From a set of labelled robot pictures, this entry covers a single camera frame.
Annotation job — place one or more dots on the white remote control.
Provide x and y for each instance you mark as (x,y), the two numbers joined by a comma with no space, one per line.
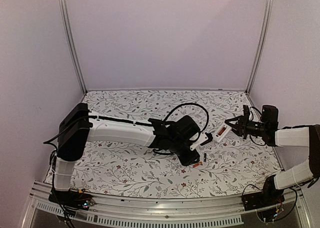
(221,132)

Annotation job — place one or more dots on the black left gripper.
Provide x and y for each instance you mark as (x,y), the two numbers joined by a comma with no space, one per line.
(189,161)

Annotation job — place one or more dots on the right metal frame post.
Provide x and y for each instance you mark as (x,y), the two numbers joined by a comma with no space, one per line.
(260,46)

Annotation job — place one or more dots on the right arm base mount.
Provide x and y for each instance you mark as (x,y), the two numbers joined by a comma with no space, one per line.
(262,200)

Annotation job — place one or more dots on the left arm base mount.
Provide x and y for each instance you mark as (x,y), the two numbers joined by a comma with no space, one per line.
(72,199)

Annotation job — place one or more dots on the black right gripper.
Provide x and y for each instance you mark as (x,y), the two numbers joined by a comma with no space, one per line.
(240,126)

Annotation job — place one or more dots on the metal frame post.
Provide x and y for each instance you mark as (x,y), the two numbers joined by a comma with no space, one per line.
(260,46)
(71,44)

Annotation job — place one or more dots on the floral patterned table mat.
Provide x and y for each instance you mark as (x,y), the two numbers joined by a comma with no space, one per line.
(131,170)

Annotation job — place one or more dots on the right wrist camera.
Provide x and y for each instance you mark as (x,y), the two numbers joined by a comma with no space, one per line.
(247,113)

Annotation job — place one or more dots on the orange battery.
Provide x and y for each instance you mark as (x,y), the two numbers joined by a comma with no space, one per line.
(198,164)

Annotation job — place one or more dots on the left metal frame post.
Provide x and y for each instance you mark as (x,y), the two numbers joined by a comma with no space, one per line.
(71,44)

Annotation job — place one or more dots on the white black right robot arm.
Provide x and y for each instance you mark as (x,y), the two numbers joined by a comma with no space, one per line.
(308,172)

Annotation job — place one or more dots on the aluminium front rail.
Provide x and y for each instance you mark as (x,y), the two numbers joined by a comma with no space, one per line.
(120,211)

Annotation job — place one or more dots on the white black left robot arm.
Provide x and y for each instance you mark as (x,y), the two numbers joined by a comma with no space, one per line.
(81,126)

